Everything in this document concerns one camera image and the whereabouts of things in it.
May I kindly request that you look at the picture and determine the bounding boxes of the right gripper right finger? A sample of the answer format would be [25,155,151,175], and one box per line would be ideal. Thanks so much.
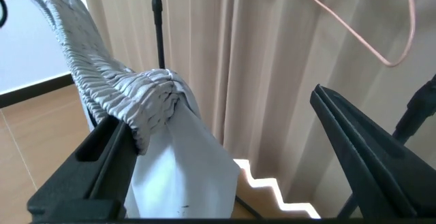
[309,84,436,219]

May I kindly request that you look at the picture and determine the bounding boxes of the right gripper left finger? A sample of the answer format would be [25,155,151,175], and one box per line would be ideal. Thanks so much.
[27,114,139,219]

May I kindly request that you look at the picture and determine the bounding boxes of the pale grey shorts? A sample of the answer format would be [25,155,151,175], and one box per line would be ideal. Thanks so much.
[22,0,241,219]

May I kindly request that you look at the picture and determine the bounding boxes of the black clothes rack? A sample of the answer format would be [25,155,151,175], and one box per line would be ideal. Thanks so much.
[151,0,436,218]

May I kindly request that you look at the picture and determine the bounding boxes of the pink clothes hanger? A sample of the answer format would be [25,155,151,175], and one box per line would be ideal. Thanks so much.
[300,0,416,68]

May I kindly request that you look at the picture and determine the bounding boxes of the beige curtain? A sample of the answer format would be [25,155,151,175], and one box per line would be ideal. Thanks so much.
[80,0,436,218]

